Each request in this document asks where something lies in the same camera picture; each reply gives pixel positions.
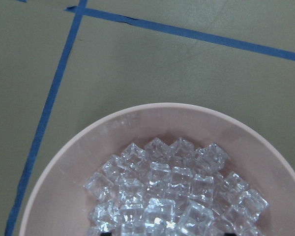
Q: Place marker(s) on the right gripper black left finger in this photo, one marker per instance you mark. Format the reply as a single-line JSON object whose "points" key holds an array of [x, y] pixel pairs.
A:
{"points": [[106, 234]]}

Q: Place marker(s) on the pink bowl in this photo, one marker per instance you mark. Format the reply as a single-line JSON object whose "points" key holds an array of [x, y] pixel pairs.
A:
{"points": [[58, 204]]}

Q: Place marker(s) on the pile of clear ice cubes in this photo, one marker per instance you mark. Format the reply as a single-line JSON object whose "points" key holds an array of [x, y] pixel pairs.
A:
{"points": [[172, 190]]}

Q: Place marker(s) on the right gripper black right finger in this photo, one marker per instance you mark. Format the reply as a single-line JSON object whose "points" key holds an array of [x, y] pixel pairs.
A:
{"points": [[230, 234]]}

